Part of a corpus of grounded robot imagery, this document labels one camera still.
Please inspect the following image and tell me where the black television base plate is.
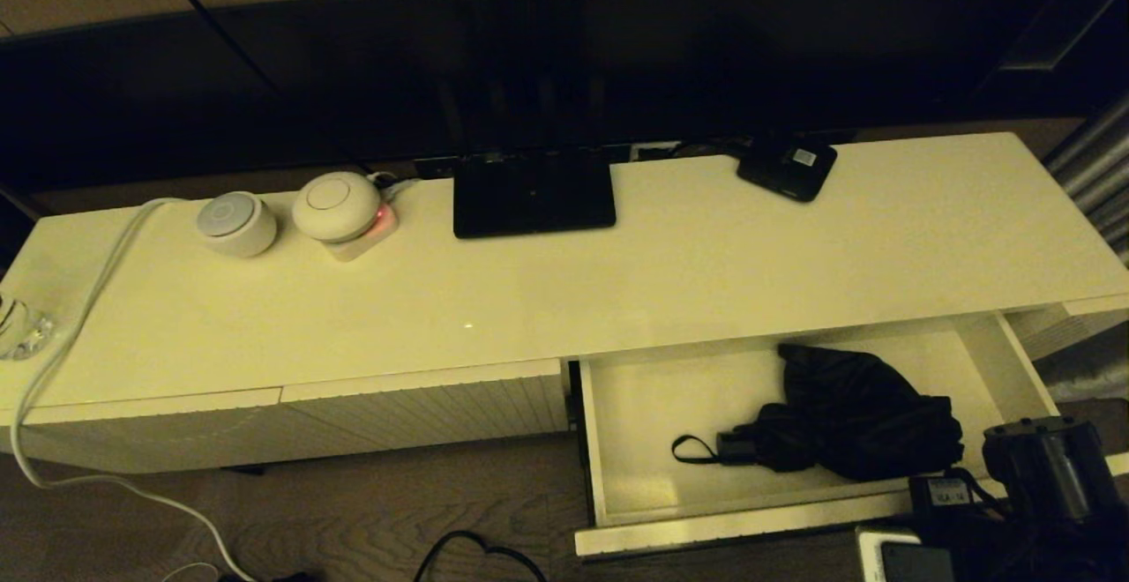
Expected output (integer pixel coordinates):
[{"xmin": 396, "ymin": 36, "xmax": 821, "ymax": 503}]
[{"xmin": 452, "ymin": 152, "xmax": 617, "ymax": 240}]

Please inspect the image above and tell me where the white speaker with grey top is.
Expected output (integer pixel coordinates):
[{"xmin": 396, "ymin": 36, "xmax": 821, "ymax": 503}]
[{"xmin": 196, "ymin": 191, "xmax": 279, "ymax": 258}]

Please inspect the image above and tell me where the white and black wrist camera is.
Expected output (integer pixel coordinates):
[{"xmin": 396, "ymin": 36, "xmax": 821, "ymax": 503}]
[{"xmin": 856, "ymin": 526, "xmax": 958, "ymax": 582}]

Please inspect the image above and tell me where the dark wall frame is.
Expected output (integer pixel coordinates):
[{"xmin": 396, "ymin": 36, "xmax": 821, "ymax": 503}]
[{"xmin": 970, "ymin": 0, "xmax": 1129, "ymax": 120}]

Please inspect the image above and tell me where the white power strip red light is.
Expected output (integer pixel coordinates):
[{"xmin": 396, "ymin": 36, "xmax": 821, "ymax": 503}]
[{"xmin": 322, "ymin": 203, "xmax": 400, "ymax": 264}]

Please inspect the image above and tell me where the grey curtain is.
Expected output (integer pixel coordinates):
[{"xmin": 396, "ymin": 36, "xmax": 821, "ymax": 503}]
[{"xmin": 1041, "ymin": 93, "xmax": 1129, "ymax": 265}]

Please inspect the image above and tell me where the white cloth bundle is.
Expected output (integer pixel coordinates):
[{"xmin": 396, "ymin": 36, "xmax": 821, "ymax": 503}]
[{"xmin": 1041, "ymin": 354, "xmax": 1129, "ymax": 402}]

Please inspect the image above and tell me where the white ribbed front drawer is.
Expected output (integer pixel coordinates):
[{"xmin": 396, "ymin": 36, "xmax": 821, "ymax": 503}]
[{"xmin": 573, "ymin": 313, "xmax": 1129, "ymax": 558}]

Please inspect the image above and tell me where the white round dome device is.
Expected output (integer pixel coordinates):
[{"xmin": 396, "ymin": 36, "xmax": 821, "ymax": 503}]
[{"xmin": 292, "ymin": 171, "xmax": 383, "ymax": 244}]

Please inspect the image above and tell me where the ribbed white cabinet front panel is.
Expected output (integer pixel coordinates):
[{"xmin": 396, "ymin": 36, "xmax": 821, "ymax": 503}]
[{"xmin": 0, "ymin": 388, "xmax": 285, "ymax": 475}]

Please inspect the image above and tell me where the small ribbed white end panel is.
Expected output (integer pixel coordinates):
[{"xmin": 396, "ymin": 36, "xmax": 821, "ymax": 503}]
[{"xmin": 1006, "ymin": 295, "xmax": 1129, "ymax": 361}]

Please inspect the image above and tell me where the thick white power cable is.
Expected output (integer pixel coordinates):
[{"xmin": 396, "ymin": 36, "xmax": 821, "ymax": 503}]
[{"xmin": 11, "ymin": 198, "xmax": 258, "ymax": 582}]

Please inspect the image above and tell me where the small black box with label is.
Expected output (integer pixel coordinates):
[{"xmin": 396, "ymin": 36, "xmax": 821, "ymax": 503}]
[{"xmin": 736, "ymin": 135, "xmax": 839, "ymax": 204}]

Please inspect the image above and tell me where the black umbrella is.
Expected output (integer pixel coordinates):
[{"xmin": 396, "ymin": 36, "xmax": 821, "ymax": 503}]
[{"xmin": 672, "ymin": 344, "xmax": 965, "ymax": 483}]

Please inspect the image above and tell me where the black cable loop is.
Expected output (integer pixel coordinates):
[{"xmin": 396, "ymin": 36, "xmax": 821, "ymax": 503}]
[{"xmin": 415, "ymin": 530, "xmax": 548, "ymax": 582}]

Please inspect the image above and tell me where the black flat television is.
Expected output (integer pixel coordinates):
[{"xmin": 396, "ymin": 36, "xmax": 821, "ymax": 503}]
[{"xmin": 0, "ymin": 0, "xmax": 1073, "ymax": 195}]

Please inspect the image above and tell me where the white TV cabinet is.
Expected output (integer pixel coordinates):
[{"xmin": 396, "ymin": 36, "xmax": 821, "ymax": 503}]
[{"xmin": 0, "ymin": 131, "xmax": 1129, "ymax": 475}]

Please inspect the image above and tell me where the clear glass object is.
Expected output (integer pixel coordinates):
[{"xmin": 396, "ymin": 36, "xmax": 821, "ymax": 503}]
[{"xmin": 0, "ymin": 291, "xmax": 56, "ymax": 362}]

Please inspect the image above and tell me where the thin white plug cable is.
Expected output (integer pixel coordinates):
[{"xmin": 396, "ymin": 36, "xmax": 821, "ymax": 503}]
[{"xmin": 369, "ymin": 172, "xmax": 422, "ymax": 205}]

